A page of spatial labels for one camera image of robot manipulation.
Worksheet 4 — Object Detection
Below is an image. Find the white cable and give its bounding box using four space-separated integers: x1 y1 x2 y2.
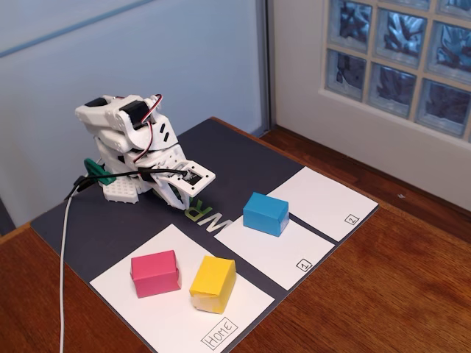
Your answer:
58 185 80 353

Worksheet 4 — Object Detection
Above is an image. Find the white sheet marked home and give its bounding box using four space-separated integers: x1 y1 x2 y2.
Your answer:
89 223 276 353

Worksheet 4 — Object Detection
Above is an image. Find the blue paper box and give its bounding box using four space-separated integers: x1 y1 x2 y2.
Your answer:
242 191 291 238

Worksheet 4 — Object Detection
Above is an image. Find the grey metal frame post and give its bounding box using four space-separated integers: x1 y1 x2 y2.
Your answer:
256 0 275 135

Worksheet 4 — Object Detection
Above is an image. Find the green clamp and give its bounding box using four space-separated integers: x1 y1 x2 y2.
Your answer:
83 157 117 186

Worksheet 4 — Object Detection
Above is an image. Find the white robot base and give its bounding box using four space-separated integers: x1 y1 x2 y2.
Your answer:
94 135 155 204

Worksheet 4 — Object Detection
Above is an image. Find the pink paper box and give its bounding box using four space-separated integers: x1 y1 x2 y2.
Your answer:
130 249 183 299

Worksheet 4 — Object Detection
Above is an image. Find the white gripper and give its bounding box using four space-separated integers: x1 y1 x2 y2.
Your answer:
139 144 192 211

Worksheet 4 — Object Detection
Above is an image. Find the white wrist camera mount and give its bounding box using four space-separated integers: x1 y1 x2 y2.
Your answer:
157 160 216 196

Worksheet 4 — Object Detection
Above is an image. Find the glass block window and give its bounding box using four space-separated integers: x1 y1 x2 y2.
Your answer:
323 0 471 140

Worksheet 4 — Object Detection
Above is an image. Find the white sheet marked 1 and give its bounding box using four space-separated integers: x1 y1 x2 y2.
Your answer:
213 215 336 291

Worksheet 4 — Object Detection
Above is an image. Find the yellow paper box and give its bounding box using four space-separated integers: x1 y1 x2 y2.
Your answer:
188 255 237 315

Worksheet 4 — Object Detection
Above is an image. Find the dark printed mat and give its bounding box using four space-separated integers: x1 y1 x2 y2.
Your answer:
29 116 380 353

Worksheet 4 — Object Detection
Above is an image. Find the black camera cable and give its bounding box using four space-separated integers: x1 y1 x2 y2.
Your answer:
65 165 188 202

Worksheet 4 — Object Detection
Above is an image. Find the white sheet marked 2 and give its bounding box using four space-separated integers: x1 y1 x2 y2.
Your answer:
266 165 380 243

